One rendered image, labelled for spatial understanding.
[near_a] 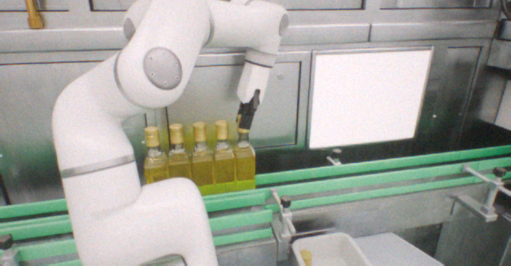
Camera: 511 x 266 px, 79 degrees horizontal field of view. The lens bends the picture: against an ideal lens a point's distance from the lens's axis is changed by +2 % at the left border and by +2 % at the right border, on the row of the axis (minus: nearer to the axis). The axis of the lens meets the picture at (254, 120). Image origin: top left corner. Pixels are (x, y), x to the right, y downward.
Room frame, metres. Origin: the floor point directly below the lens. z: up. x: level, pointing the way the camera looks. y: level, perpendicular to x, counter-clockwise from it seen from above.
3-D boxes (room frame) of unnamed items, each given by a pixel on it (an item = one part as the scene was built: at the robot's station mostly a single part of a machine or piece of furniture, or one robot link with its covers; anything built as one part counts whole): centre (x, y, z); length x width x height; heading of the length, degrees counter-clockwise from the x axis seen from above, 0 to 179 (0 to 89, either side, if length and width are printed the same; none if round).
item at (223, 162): (0.75, 0.09, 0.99); 0.06 x 0.06 x 0.21; 13
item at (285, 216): (0.65, -0.07, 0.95); 0.17 x 0.03 x 0.12; 13
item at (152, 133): (0.70, 0.26, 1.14); 0.04 x 0.04 x 0.04
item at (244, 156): (0.76, 0.03, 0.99); 0.06 x 0.06 x 0.21; 13
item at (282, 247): (0.67, -0.07, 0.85); 0.09 x 0.04 x 0.07; 13
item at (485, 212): (0.80, -0.70, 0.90); 0.17 x 0.05 x 0.22; 13
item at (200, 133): (0.73, 0.14, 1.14); 0.04 x 0.04 x 0.04
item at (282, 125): (0.94, -0.15, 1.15); 0.90 x 0.03 x 0.34; 103
